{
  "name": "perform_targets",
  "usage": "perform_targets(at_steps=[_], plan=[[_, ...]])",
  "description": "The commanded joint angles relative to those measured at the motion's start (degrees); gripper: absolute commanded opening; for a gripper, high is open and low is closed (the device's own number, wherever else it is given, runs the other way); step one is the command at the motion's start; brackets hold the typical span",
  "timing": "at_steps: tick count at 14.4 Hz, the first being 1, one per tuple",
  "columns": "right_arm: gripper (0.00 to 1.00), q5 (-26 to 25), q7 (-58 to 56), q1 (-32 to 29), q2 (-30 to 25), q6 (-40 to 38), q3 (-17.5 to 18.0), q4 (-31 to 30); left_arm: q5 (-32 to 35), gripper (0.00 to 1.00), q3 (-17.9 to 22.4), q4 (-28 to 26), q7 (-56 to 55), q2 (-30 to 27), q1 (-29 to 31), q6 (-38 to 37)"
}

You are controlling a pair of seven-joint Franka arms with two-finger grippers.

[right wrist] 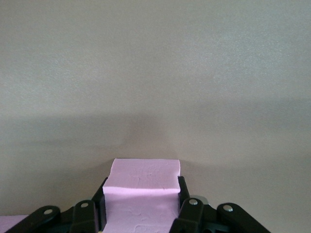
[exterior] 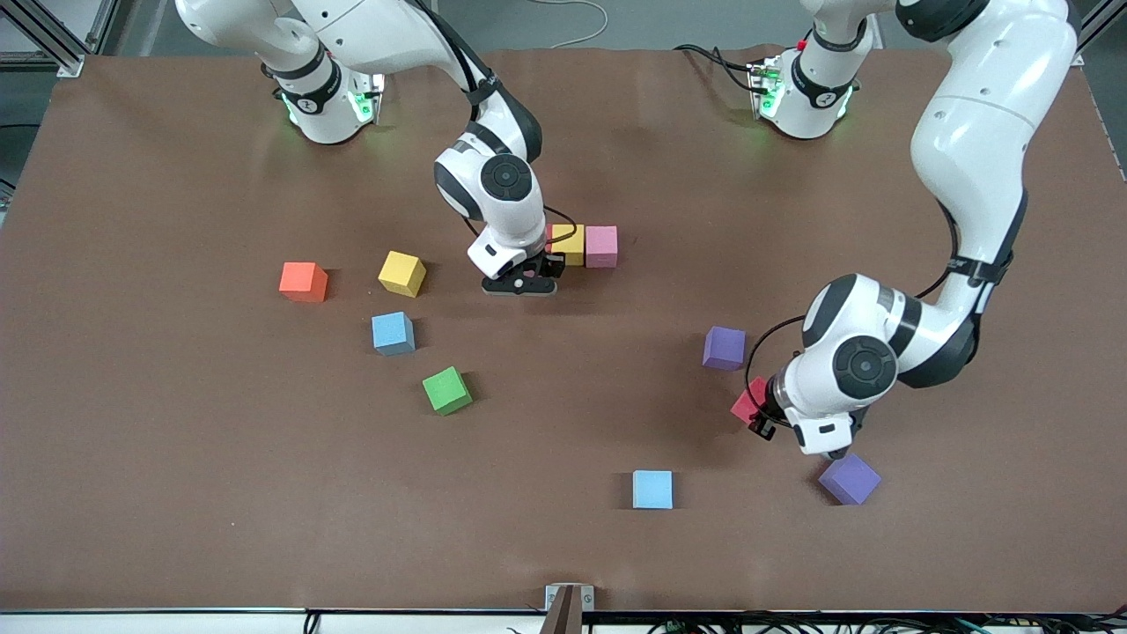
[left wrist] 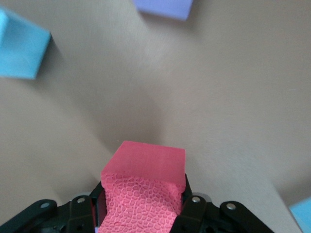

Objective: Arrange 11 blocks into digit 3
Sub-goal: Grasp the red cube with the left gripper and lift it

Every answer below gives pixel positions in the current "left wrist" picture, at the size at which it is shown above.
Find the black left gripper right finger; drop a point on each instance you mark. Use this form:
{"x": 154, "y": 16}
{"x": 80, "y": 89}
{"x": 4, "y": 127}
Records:
{"x": 218, "y": 218}

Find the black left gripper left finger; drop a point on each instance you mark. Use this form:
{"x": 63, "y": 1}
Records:
{"x": 48, "y": 216}

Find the red foam block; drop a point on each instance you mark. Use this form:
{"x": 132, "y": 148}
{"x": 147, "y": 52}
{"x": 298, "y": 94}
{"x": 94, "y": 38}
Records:
{"x": 145, "y": 165}

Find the light blue foam block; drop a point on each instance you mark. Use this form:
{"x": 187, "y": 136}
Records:
{"x": 302, "y": 216}

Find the brown table mat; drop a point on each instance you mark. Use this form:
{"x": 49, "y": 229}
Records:
{"x": 218, "y": 97}

